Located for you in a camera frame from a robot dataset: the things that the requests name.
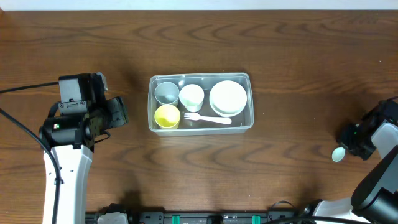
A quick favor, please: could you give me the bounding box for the grey blue plastic bowl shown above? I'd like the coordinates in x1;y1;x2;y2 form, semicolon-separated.
213;108;243;118

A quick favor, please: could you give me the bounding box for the yellow plastic cup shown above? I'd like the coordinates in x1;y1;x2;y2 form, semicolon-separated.
154;105;181;129

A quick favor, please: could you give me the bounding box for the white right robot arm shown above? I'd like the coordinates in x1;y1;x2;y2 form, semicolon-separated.
312;122;397;224

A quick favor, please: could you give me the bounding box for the clear plastic container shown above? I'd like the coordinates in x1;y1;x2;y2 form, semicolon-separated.
147;72;255;137

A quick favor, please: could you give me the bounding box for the pink plastic fork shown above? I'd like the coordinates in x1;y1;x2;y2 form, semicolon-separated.
183;113;232;125

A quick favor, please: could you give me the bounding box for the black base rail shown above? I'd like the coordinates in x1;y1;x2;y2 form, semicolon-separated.
85;201;319;224

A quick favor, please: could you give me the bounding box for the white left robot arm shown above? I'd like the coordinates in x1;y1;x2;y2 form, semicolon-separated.
39;97;129;223

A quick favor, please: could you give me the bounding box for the mint green plastic spoon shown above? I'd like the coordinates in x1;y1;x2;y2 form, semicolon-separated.
331;147;346;162

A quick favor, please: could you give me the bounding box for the white plastic bowl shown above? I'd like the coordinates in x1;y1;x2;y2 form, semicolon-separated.
209;80;248;113

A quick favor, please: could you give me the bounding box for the grey plastic cup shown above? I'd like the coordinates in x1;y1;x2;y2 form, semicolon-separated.
154;82;180;106

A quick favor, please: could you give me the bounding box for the white plastic cup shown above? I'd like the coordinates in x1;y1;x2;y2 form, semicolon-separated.
179;84;205;113

